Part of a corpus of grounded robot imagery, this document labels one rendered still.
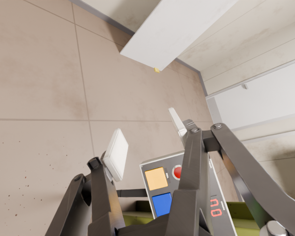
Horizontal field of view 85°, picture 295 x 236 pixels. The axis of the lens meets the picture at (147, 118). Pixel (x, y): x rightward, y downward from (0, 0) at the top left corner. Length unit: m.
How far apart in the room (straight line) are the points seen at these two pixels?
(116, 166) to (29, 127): 1.40
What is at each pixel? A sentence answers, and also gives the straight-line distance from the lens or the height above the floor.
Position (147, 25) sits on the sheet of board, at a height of 0.54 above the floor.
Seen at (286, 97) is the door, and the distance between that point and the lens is 4.57.
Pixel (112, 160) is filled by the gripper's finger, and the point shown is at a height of 1.32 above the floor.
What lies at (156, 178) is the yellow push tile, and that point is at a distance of 0.67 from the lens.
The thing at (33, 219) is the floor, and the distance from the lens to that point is 1.51.
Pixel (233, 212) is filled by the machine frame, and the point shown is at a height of 1.00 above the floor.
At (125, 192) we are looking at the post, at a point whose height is 0.64.
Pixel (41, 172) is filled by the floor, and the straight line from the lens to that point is 1.50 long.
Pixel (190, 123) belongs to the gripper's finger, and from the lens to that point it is 0.17.
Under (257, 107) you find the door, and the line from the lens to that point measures 4.57.
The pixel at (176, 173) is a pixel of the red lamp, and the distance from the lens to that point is 0.67.
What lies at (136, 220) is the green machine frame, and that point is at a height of 0.49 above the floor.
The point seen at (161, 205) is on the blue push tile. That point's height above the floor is 1.00.
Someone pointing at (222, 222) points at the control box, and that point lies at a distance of 0.74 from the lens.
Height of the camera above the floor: 1.45
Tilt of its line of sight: 38 degrees down
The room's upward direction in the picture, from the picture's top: 67 degrees clockwise
